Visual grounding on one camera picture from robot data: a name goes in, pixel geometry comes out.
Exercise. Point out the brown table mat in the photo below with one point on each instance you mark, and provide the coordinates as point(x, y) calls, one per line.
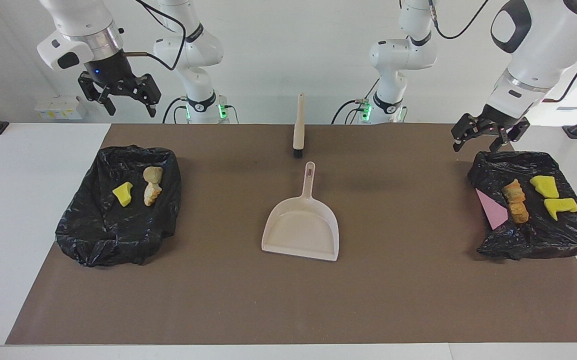
point(288, 310)

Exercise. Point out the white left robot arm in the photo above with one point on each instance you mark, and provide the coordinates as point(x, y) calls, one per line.
point(403, 55)

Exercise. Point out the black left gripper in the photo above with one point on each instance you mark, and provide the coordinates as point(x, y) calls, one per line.
point(491, 125)

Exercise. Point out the black bag lined bin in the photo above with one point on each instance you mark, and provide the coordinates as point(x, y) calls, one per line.
point(118, 230)

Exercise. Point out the pale torn bread chunk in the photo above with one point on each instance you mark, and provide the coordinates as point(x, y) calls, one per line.
point(512, 191)

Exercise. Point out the black trash bag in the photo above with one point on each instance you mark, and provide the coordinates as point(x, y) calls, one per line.
point(533, 235)

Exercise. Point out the white wall boxes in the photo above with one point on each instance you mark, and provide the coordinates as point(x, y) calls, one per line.
point(61, 107)

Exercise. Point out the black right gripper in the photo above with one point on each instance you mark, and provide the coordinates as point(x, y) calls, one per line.
point(113, 75)

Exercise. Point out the wedge yellow sponge piece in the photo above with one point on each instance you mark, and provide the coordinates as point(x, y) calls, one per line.
point(123, 194)

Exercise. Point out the orange striped bread slice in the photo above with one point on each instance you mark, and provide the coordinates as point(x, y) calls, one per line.
point(151, 194)

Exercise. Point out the beige plastic dustpan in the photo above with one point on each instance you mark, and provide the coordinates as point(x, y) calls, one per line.
point(303, 230)

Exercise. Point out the pink plastic bin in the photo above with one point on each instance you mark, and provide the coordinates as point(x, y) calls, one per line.
point(493, 212)

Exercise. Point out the oblong yellow sponge piece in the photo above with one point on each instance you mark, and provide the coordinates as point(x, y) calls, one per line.
point(544, 186)

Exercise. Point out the beige hand brush black bristles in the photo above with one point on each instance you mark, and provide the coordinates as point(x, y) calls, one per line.
point(298, 127)

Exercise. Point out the brown fried roll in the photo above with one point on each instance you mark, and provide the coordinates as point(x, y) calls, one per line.
point(519, 214)

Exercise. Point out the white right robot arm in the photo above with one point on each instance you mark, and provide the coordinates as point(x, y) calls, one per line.
point(193, 50)

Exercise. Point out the notched yellow sponge piece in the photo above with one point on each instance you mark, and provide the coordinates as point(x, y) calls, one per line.
point(558, 206)

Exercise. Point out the tan bread chunk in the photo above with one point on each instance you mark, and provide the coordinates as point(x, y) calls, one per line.
point(152, 174)

